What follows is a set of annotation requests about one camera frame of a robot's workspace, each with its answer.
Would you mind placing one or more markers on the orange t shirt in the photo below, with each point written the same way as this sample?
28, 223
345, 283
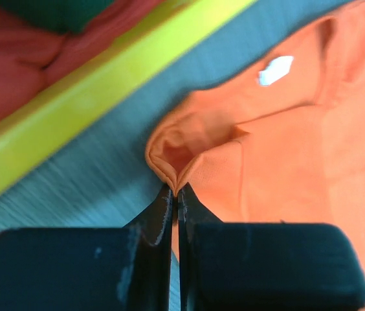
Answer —
282, 141

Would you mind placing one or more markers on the yellow plastic bin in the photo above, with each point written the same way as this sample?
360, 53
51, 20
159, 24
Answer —
62, 111

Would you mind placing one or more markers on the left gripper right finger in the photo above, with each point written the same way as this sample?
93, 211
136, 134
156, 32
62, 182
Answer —
263, 266

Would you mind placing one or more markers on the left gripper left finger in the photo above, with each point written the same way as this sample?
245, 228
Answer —
84, 268

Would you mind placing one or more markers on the red shirt in bin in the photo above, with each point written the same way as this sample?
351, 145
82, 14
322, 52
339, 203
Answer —
32, 58

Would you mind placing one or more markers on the grey blue t shirt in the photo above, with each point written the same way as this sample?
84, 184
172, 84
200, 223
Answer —
59, 16

